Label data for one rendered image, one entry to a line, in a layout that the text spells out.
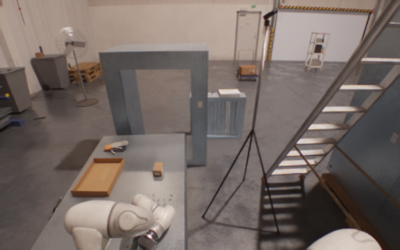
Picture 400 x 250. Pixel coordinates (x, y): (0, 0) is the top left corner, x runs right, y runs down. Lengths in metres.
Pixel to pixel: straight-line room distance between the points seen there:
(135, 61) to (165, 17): 7.84
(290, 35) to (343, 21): 2.59
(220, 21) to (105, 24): 5.24
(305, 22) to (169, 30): 6.32
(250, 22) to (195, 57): 8.13
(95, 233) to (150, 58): 1.85
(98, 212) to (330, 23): 11.73
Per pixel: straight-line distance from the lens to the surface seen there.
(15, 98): 5.91
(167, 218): 1.38
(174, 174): 1.85
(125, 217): 0.80
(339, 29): 12.22
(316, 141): 2.22
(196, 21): 10.04
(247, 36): 10.31
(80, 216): 0.90
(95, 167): 2.14
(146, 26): 10.32
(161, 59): 2.32
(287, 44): 11.11
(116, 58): 2.45
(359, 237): 0.71
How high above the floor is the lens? 1.89
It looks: 28 degrees down
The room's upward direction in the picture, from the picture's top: straight up
